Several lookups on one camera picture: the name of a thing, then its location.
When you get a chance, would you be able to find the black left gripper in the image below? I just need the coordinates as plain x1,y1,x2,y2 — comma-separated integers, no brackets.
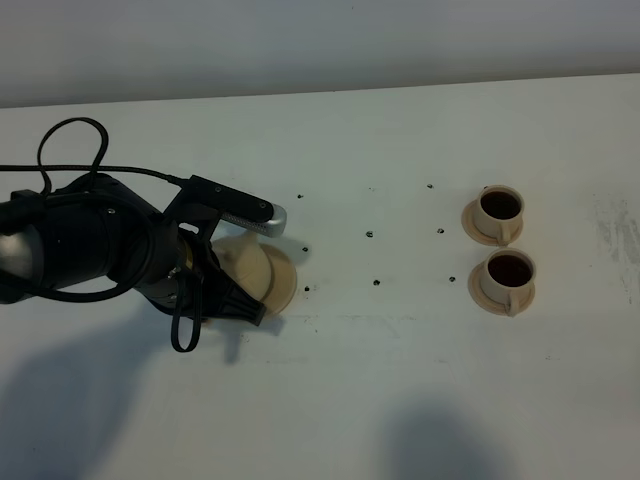
44,174,265,326

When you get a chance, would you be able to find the beige teapot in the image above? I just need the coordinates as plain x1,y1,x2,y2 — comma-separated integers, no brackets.
212,231,272,300

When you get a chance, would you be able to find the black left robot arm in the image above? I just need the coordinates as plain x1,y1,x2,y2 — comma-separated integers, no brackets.
1,173,286,327

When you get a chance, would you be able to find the beige teapot saucer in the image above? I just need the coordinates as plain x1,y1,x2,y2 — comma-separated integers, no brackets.
261,244,297,317

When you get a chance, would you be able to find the near beige cup saucer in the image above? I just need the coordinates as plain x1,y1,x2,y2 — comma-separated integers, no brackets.
468,264,535,317

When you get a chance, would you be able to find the beige cup saucer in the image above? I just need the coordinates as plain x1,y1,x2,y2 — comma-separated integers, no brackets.
461,200,524,247
468,264,535,317

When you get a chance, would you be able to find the far beige cup saucer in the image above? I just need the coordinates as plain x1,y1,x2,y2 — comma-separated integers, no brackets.
461,200,524,247

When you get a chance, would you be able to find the near beige teacup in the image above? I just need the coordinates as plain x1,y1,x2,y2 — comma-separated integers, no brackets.
479,248,536,317

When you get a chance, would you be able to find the beige teacup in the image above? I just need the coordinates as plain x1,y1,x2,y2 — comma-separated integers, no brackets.
479,248,536,317
471,185,525,246

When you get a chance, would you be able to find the far beige teacup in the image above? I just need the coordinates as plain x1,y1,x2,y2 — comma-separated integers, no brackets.
471,185,525,246

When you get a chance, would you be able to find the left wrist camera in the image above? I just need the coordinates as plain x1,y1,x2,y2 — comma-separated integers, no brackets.
164,175,287,242

